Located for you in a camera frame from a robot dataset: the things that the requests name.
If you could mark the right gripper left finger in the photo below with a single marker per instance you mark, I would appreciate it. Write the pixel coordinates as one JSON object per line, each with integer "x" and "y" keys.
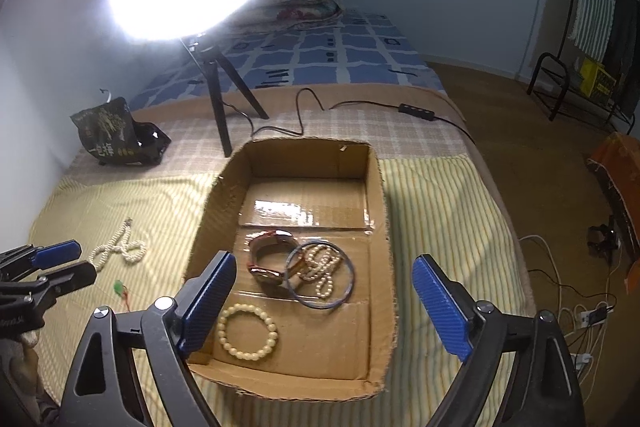
{"x": 103, "y": 387}

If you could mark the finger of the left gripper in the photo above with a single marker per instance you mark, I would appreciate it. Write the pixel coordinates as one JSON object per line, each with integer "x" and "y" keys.
{"x": 22, "y": 261}
{"x": 23, "y": 304}

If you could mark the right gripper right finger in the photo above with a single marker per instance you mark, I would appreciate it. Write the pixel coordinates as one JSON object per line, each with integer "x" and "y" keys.
{"x": 543, "y": 388}

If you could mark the green jade gourd pendant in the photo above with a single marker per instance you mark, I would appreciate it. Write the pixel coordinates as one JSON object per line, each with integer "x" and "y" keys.
{"x": 121, "y": 290}

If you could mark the white power strip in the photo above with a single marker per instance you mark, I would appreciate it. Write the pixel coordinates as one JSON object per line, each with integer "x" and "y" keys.
{"x": 594, "y": 317}

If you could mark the striped yellow cloth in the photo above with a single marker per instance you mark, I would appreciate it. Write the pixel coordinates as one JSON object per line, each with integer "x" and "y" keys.
{"x": 439, "y": 206}

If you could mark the black snack bag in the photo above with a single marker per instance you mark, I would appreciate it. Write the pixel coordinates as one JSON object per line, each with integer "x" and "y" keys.
{"x": 109, "y": 133}

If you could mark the cardboard box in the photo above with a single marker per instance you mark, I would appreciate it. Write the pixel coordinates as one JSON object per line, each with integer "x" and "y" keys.
{"x": 315, "y": 189}

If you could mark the orange stool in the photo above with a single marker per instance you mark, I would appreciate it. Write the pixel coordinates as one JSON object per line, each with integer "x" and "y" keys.
{"x": 615, "y": 163}

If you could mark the black metal rack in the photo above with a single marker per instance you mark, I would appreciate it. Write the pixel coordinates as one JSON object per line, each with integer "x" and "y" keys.
{"x": 555, "y": 85}

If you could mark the black tripod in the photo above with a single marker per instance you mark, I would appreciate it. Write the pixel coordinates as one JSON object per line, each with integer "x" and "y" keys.
{"x": 210, "y": 60}

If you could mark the yellow box on rack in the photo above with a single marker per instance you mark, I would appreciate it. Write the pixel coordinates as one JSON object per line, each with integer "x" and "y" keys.
{"x": 596, "y": 83}

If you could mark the blue patterned bed sheet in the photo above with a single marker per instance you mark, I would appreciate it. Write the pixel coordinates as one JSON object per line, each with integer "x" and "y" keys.
{"x": 357, "y": 48}

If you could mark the brown strap wristwatch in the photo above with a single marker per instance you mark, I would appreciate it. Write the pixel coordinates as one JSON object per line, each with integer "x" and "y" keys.
{"x": 269, "y": 251}

